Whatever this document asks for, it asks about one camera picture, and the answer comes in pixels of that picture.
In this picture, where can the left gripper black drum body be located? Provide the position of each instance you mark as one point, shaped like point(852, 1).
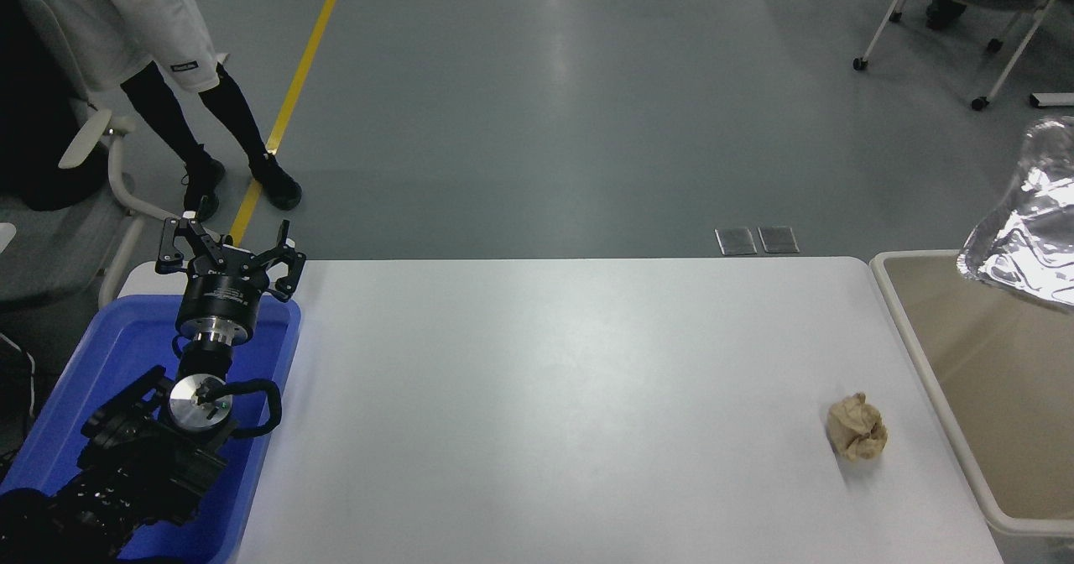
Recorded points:
point(222, 295)

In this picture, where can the silver foil tray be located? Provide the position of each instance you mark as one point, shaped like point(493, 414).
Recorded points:
point(1032, 237)

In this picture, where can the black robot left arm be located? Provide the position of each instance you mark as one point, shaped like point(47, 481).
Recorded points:
point(143, 463)

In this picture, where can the silver floor plate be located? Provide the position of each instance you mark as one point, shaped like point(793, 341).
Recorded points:
point(778, 238)
point(735, 241)

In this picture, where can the blue plastic tray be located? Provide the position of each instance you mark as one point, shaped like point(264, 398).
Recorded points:
point(109, 354)

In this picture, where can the grey wheeled office chair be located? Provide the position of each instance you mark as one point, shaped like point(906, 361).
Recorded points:
point(50, 245)

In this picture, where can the white stool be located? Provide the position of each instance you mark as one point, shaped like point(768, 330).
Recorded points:
point(7, 237)

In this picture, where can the black garment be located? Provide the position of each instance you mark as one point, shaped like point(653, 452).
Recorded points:
point(25, 127)

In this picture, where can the crumpled tan paper ball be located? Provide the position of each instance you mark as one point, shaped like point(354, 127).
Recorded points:
point(856, 430)

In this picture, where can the large pale plastic bin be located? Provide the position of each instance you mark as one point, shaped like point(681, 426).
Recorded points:
point(998, 396)

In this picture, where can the white floor bar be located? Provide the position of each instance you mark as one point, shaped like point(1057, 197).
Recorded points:
point(1053, 101)

